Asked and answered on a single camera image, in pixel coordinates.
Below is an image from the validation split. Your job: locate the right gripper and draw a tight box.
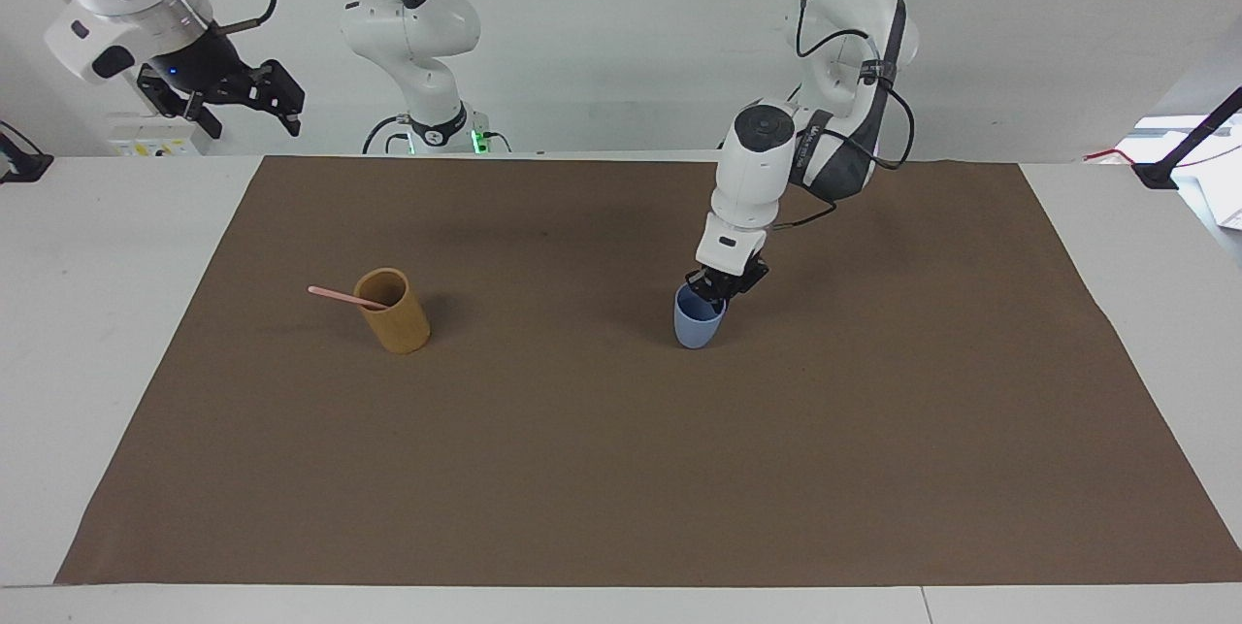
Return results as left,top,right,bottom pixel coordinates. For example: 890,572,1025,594
136,22,306,141

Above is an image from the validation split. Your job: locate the wooden cup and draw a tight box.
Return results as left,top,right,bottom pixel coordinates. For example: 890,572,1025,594
352,267,432,356

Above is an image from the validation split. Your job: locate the blue cup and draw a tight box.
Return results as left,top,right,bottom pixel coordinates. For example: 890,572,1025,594
673,282,729,350

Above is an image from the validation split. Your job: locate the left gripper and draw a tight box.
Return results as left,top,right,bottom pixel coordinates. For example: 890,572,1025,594
685,258,771,308

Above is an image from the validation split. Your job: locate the pink chopstick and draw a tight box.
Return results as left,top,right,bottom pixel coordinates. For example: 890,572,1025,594
308,285,390,312

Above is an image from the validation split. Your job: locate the black stand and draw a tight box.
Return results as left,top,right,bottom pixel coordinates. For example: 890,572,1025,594
0,119,55,185
1131,84,1242,191

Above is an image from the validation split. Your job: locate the white socket box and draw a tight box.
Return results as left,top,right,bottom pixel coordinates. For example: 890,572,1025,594
105,114,207,157

